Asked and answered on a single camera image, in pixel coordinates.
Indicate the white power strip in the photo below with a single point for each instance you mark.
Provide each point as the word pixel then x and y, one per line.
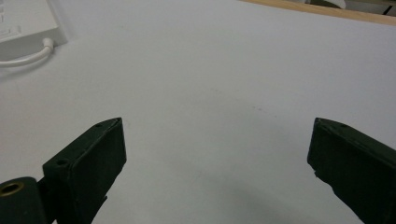
pixel 21 28

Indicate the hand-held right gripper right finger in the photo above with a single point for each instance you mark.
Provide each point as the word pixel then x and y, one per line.
pixel 355 165

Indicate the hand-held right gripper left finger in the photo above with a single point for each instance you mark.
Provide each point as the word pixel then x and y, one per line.
pixel 84 168

